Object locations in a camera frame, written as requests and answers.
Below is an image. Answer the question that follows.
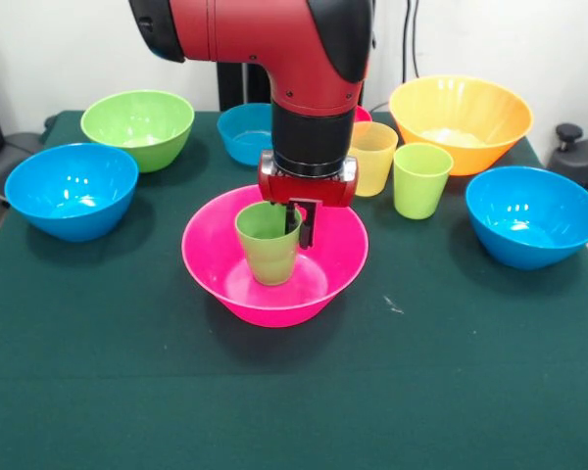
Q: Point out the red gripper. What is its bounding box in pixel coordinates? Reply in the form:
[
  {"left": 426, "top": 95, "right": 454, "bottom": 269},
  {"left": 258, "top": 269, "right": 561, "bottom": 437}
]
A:
[{"left": 258, "top": 150, "right": 359, "bottom": 250}]

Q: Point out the stepped green plastic cup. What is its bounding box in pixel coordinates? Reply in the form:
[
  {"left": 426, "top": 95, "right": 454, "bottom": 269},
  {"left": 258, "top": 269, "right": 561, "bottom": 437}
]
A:
[{"left": 233, "top": 201, "right": 305, "bottom": 287}]

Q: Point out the pink plastic bowl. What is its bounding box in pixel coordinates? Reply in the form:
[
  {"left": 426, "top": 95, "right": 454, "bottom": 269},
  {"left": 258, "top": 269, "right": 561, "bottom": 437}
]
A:
[{"left": 181, "top": 184, "right": 370, "bottom": 329}]

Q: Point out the yellow plastic cup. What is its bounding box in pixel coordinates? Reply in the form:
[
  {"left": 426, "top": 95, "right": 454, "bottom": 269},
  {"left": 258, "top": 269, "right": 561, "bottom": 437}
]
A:
[{"left": 348, "top": 120, "right": 400, "bottom": 198}]

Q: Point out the small blue plastic bowl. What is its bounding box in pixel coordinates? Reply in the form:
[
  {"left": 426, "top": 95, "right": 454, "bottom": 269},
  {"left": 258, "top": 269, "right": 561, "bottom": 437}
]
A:
[{"left": 217, "top": 102, "right": 275, "bottom": 166}]

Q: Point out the light green plastic cup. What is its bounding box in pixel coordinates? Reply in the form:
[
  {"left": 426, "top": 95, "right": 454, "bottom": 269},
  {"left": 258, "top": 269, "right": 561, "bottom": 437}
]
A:
[{"left": 393, "top": 143, "right": 455, "bottom": 220}]

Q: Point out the dark green table cloth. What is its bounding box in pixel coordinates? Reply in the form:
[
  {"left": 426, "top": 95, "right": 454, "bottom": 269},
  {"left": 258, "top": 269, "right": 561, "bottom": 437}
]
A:
[{"left": 0, "top": 110, "right": 588, "bottom": 470}]

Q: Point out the green plastic bowl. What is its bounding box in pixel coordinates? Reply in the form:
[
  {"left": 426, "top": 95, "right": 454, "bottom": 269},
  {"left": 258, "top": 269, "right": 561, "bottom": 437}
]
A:
[{"left": 79, "top": 89, "right": 196, "bottom": 173}]

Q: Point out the orange plastic bowl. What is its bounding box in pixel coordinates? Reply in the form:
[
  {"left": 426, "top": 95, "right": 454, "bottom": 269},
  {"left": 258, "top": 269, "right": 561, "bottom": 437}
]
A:
[{"left": 388, "top": 74, "right": 535, "bottom": 177}]

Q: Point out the large blue plastic bowl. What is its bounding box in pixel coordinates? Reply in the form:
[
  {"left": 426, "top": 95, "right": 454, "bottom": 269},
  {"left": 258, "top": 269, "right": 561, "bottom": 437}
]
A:
[
  {"left": 3, "top": 142, "right": 139, "bottom": 244},
  {"left": 465, "top": 165, "right": 588, "bottom": 271}
]

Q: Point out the black knob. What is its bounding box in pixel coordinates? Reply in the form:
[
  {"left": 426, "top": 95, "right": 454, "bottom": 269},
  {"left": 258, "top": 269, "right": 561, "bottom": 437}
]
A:
[{"left": 556, "top": 122, "right": 583, "bottom": 153}]

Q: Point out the black hanging cable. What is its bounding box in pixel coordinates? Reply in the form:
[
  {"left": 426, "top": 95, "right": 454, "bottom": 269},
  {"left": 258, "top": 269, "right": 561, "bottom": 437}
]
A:
[{"left": 401, "top": 0, "right": 421, "bottom": 85}]

